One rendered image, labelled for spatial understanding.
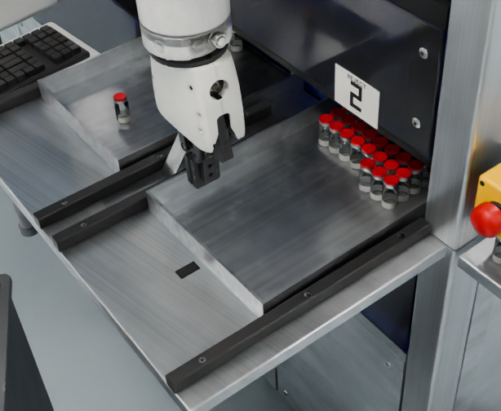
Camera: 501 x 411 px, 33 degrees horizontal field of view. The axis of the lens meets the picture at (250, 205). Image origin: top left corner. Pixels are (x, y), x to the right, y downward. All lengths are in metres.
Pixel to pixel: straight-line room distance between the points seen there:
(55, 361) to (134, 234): 1.05
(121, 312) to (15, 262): 1.38
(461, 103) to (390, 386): 0.62
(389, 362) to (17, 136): 0.69
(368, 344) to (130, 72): 0.60
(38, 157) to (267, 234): 0.39
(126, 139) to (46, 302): 1.06
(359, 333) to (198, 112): 0.73
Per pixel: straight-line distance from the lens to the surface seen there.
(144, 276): 1.10
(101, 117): 1.37
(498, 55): 0.95
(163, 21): 0.76
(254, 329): 1.00
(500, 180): 1.01
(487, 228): 0.99
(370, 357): 1.46
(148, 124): 1.33
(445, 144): 1.04
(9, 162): 1.32
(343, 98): 1.15
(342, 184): 1.20
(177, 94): 0.82
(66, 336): 2.22
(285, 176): 1.21
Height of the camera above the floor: 1.69
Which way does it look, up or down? 43 degrees down
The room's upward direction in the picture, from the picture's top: 4 degrees counter-clockwise
